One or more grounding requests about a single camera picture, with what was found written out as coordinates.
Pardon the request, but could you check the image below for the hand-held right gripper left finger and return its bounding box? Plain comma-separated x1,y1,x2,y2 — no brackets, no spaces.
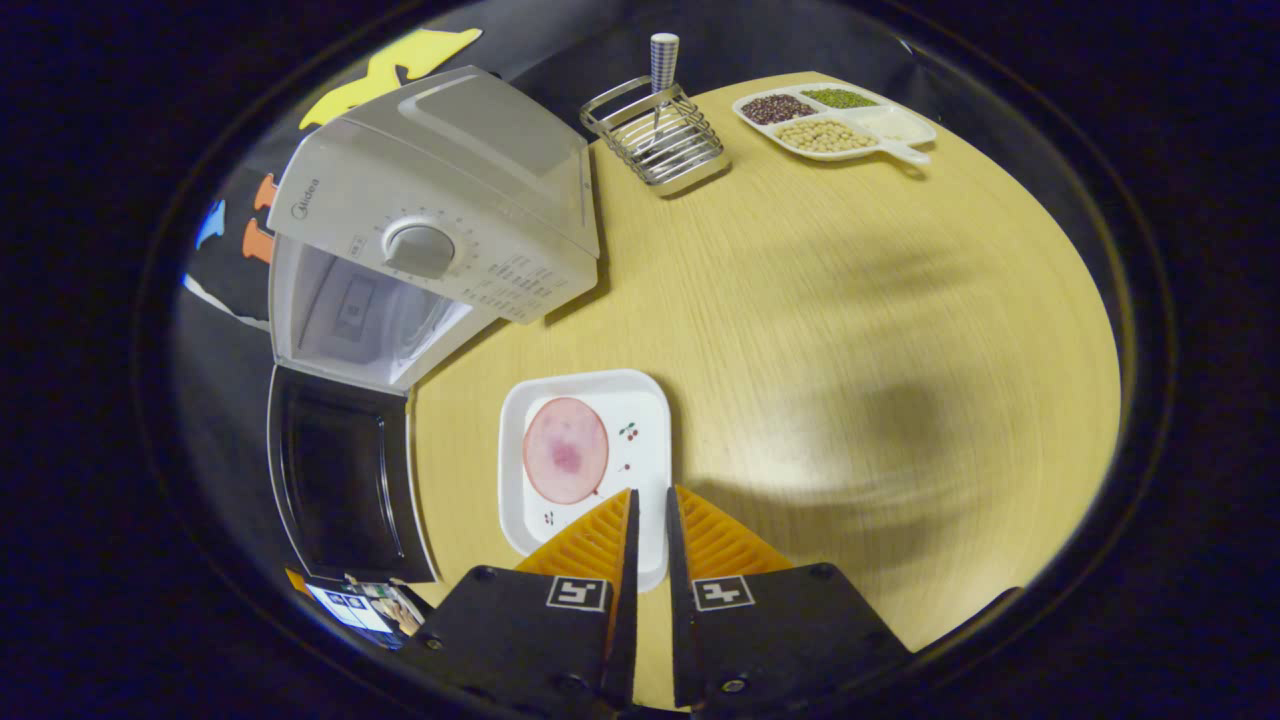
395,488,641,716

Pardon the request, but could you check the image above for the white square plate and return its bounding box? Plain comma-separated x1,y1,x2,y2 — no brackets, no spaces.
497,369,672,593

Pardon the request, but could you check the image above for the white divided tray of beans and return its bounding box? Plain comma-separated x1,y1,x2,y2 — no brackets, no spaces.
732,84,938,166

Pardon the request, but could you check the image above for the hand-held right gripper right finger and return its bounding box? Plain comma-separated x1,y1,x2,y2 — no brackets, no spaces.
666,485,913,716

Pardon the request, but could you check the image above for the pink ham slice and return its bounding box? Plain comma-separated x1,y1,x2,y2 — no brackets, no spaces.
522,397,610,506

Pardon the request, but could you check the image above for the colourful printed box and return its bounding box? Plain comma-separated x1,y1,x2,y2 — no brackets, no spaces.
285,568,433,651

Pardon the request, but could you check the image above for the metal wire basket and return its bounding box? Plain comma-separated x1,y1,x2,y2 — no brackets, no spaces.
579,75,732,198

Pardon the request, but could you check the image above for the white microwave oven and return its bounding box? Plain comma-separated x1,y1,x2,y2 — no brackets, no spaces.
265,65,602,586

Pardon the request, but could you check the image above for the checked-handle utensil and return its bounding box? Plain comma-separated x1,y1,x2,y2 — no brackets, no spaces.
645,32,681,136

